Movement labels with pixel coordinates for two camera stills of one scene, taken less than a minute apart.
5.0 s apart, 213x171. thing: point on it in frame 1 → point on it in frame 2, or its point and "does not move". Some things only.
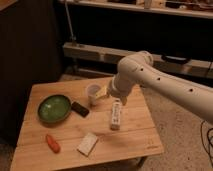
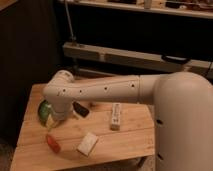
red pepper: x=53 y=144 does not move
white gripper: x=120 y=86 → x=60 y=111
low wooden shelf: x=75 y=51 does not move
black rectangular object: x=80 y=109 does not move
